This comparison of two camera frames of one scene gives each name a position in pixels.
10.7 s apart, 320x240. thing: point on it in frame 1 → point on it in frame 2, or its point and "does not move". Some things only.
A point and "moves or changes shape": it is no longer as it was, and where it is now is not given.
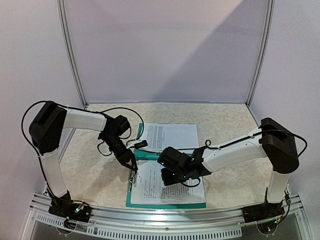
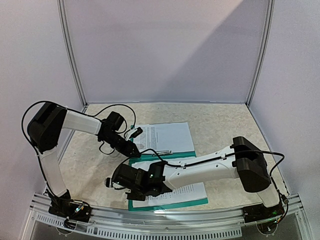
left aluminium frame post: [70, 51] does not move
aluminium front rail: [168, 222] does not move
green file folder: [146, 189] moves or changes shape
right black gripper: [167, 178] → [118, 178]
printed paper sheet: [151, 188] does not move
